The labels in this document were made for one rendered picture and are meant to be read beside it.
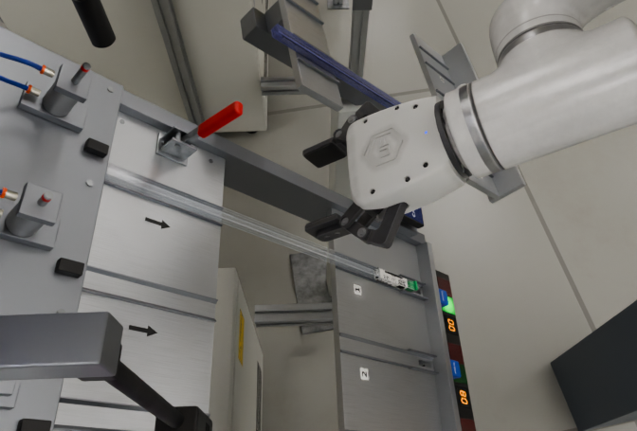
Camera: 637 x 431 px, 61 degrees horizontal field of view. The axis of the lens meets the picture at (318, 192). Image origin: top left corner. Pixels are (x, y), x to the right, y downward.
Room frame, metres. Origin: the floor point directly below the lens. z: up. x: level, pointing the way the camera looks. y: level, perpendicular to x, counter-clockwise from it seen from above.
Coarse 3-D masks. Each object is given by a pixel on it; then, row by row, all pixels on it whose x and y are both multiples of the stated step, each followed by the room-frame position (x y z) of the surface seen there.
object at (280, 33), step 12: (276, 36) 0.47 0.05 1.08; (288, 36) 0.48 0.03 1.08; (300, 48) 0.48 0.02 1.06; (312, 48) 0.49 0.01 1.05; (312, 60) 0.48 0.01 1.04; (324, 60) 0.48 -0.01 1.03; (336, 72) 0.49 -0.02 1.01; (348, 72) 0.50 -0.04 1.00; (360, 84) 0.49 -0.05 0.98; (372, 84) 0.51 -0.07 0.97; (372, 96) 0.49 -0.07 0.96; (384, 96) 0.50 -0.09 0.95
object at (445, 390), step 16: (432, 256) 0.37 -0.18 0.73; (432, 272) 0.34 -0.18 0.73; (432, 288) 0.31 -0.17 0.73; (432, 304) 0.29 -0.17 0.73; (432, 320) 0.26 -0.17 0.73; (432, 336) 0.24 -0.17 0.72; (432, 352) 0.22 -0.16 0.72; (448, 352) 0.22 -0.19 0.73; (448, 368) 0.19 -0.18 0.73; (448, 384) 0.17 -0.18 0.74; (448, 400) 0.15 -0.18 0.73; (448, 416) 0.13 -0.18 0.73
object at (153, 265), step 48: (144, 144) 0.35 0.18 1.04; (192, 192) 0.32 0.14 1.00; (96, 240) 0.22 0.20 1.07; (144, 240) 0.24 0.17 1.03; (192, 240) 0.26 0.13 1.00; (96, 288) 0.18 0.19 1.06; (144, 288) 0.19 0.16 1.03; (192, 288) 0.21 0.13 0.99; (144, 336) 0.15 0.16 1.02; (192, 336) 0.16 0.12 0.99; (96, 384) 0.10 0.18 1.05; (192, 384) 0.12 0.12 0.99
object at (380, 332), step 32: (352, 256) 0.32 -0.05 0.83; (384, 256) 0.34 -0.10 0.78; (416, 256) 0.37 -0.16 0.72; (352, 288) 0.27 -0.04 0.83; (384, 288) 0.29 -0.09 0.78; (352, 320) 0.23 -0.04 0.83; (384, 320) 0.24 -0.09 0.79; (416, 320) 0.26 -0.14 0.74; (352, 352) 0.19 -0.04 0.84; (384, 352) 0.20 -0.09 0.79; (416, 352) 0.21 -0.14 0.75; (352, 384) 0.15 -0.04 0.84; (384, 384) 0.16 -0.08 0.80; (416, 384) 0.17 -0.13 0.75; (352, 416) 0.11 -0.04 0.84; (384, 416) 0.12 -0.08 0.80; (416, 416) 0.13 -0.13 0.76
